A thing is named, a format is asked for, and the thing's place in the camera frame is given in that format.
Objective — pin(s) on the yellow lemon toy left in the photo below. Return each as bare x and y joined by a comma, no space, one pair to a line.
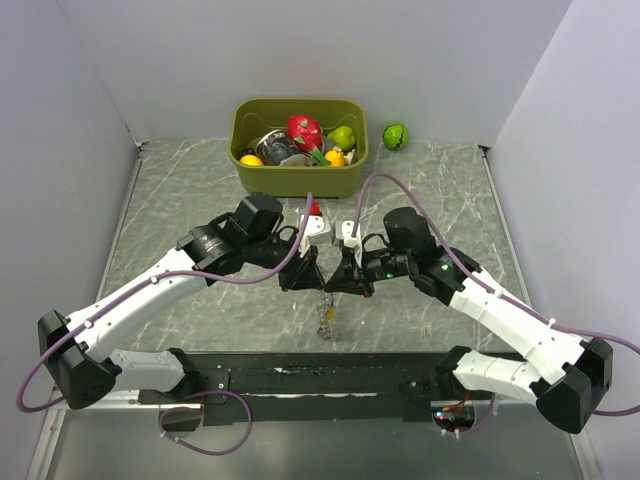
251,160

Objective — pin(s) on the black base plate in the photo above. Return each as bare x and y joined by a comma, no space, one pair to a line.
315,386

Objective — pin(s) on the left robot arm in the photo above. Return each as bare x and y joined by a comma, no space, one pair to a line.
81,350

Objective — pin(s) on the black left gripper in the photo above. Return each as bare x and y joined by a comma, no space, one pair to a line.
303,273

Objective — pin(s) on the green watermelon toy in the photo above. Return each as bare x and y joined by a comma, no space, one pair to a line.
395,136

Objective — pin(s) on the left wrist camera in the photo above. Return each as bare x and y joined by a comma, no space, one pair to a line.
318,231

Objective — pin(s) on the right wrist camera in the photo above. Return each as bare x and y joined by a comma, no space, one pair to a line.
348,238

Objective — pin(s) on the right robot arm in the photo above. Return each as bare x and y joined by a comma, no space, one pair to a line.
563,375

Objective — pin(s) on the green pear toy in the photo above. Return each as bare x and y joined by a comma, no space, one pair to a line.
343,137

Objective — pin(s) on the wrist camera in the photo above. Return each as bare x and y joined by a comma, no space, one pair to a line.
348,238
318,231

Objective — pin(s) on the yellow lemon toy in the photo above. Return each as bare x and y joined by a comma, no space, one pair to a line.
251,160
335,158

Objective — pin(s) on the yellow lemon toy right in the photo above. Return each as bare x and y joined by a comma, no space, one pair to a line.
335,158

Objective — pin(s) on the olive green plastic bin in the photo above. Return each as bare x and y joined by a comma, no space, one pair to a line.
256,117

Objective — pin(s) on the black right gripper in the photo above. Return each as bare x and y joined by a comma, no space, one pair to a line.
347,279

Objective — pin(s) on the red dragon fruit toy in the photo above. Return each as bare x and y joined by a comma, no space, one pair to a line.
305,132

